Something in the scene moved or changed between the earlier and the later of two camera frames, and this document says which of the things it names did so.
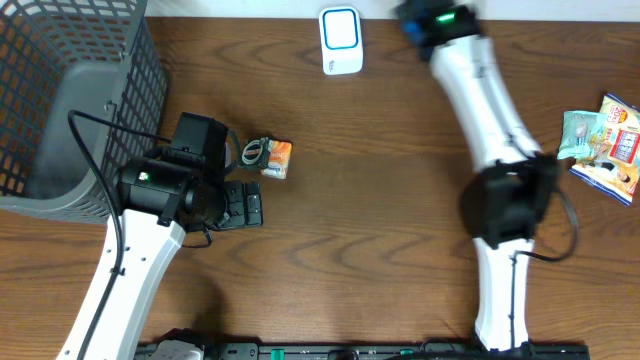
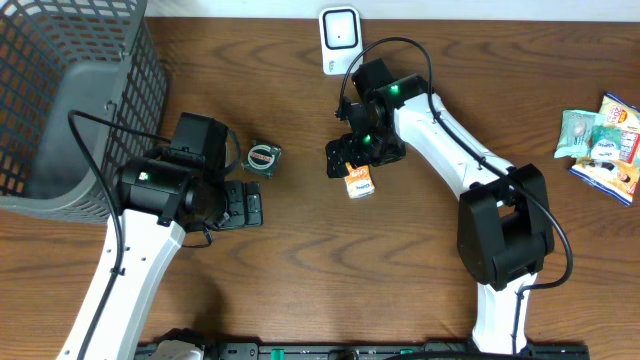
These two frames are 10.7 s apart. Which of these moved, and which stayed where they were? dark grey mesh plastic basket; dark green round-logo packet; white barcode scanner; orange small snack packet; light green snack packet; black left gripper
Moved: orange small snack packet; dark green round-logo packet
Stayed: white barcode scanner; black left gripper; light green snack packet; dark grey mesh plastic basket
